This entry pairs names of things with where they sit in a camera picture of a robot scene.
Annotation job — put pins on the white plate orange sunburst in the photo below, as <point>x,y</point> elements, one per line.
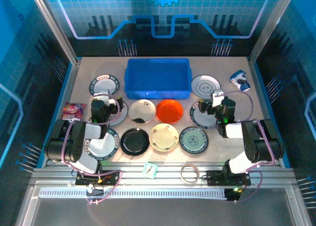
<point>122,118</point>

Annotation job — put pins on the white plate green lettered rim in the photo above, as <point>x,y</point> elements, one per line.
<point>202,120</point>
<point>103,147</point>
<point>103,83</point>

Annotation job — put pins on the white plate grey rings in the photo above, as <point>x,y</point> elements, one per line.
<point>205,86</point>

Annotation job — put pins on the orange translucent plate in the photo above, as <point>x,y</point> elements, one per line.
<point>169,110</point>

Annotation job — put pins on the green blue patterned plate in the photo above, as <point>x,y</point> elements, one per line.
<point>193,139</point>

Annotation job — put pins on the cream plate small flowers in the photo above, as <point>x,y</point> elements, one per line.
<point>164,137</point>

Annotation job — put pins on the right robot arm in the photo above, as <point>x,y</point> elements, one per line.
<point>259,137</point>

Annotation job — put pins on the blue plastic bin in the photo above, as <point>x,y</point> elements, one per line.
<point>158,75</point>

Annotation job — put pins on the white plate black ink painting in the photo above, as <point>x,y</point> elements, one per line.
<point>142,111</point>

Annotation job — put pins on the purple candy bag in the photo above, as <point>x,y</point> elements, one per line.
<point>74,111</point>

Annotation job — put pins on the white blue yogurt cup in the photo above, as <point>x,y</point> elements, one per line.
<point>240,81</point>

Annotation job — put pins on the blue table edge trim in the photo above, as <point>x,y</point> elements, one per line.
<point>64,87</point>
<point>263,87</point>

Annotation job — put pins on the small green square clock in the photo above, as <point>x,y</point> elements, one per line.
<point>149,170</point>

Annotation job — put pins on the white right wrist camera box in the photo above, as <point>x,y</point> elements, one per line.
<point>217,97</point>

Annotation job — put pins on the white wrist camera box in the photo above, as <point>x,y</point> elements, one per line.
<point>102,96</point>
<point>217,97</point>

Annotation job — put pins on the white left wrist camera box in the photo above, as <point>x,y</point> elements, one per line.
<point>102,96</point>

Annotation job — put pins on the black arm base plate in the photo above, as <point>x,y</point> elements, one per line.
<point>213,178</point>
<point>111,179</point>

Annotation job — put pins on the aluminium table rail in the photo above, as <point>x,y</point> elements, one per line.
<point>133,176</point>

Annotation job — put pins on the aluminium frame post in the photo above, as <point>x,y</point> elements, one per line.
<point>57,28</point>
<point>269,28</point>

